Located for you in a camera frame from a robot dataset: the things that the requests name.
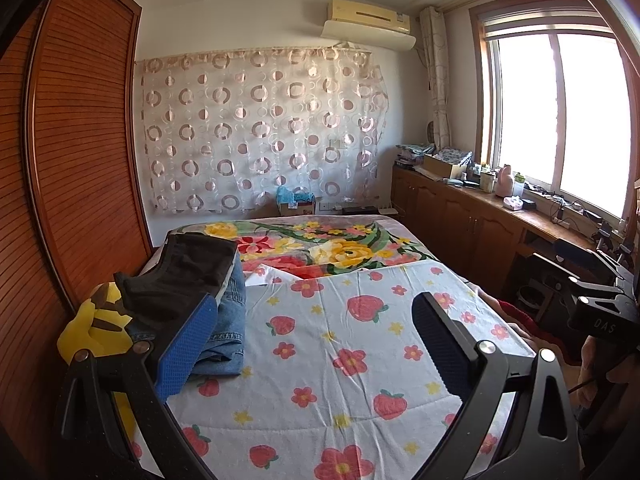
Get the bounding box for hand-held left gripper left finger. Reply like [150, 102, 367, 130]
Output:
[52, 294, 218, 480]

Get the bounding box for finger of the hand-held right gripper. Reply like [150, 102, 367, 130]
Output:
[562, 265, 628, 305]

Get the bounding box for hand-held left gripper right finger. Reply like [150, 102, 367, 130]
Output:
[411, 291, 581, 480]

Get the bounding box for black pants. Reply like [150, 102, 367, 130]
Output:
[114, 234, 238, 333]

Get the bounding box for person's right forearm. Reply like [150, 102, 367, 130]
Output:
[575, 400, 640, 480]

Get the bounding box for person's right hand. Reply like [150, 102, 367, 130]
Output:
[577, 337, 621, 411]

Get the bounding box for blue folded jeans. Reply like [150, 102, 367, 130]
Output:
[127, 255, 247, 378]

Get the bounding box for small black tripod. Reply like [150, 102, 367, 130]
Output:
[595, 222, 633, 261]

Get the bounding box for red cloth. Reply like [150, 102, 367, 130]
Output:
[475, 287, 546, 356]

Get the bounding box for yellow plush toy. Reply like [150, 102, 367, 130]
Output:
[56, 282, 138, 443]

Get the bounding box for strawberry print bed sheet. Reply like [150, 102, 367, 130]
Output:
[117, 262, 536, 480]

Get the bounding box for long wooden cabinet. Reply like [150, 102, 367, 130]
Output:
[391, 165, 636, 311]

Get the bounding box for floral blanket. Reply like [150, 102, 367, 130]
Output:
[165, 215, 441, 281]

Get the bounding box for open cardboard box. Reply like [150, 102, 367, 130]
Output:
[424, 150, 473, 180]

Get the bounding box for small cardboard box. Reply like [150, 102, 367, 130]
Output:
[279, 200, 317, 217]

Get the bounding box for blue plastic bag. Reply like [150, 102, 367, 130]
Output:
[276, 185, 316, 206]

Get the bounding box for patterned fabric stack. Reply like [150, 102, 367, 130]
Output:
[395, 143, 436, 168]

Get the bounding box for wooden framed window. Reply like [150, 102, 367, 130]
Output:
[470, 0, 636, 221]

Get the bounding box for circle pattern sheer curtain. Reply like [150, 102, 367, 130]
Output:
[134, 42, 391, 213]

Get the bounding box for wooden slatted wardrobe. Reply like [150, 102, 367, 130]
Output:
[0, 0, 153, 461]

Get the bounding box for beige window curtain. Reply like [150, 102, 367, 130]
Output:
[419, 6, 453, 150]

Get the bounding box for wall air conditioner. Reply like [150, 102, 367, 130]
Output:
[321, 0, 417, 52]

